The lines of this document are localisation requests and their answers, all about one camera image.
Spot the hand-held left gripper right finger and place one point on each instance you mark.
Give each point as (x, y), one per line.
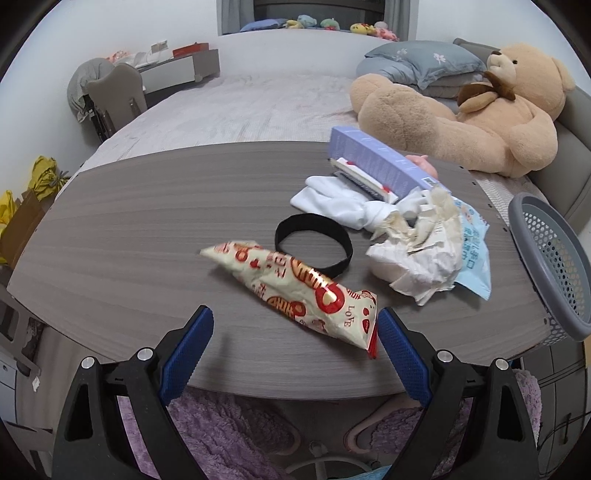
(401, 355)

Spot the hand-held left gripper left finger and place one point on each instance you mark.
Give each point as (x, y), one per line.
(189, 355)

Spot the white paper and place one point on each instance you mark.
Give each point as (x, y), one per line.
(425, 263)

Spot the black elastic headband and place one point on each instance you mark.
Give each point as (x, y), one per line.
(341, 264)

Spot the cream red snack packet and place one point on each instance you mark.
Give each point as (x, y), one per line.
(286, 281)

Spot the light blue wipes packet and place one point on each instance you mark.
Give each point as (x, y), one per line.
(475, 258)

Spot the white cloth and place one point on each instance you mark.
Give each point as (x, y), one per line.
(332, 203)

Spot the small white red box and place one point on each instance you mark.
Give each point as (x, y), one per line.
(369, 181)

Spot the grey perforated plastic basket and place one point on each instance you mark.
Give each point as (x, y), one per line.
(549, 249)

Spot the purple carton box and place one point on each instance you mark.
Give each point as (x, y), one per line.
(378, 157)

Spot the grey swivel chair base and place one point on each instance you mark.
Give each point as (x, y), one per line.
(323, 457)

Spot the pink pig toy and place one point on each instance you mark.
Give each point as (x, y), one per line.
(422, 162)

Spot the yellow bag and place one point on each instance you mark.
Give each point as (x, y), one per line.
(44, 177)
(7, 217)

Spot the large tan teddy bear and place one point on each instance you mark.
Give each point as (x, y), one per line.
(508, 124)

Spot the bed with light sheet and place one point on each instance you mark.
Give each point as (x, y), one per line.
(254, 106)

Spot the grey chair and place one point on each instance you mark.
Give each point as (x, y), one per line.
(117, 97)

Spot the grey upholstered headboard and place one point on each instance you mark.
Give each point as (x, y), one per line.
(577, 138)

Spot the folded blue-grey quilt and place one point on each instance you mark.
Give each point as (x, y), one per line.
(392, 74)

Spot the white grey cabinet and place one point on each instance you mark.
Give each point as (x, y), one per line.
(175, 69)

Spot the grey garment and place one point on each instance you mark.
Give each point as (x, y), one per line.
(83, 83)

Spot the blue-grey flower pillow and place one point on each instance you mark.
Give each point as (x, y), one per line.
(429, 57)

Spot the pink plush toy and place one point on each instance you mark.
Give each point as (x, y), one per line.
(385, 31)

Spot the yellow plush toy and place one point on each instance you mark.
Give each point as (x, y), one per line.
(361, 28)

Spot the grey curtain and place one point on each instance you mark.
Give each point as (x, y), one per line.
(399, 18)
(233, 16)

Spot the blue cushion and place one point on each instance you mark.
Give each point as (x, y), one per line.
(261, 25)

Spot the green plush toy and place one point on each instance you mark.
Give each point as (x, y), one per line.
(330, 24)

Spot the teal plush toy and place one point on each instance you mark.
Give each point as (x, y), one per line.
(304, 21)

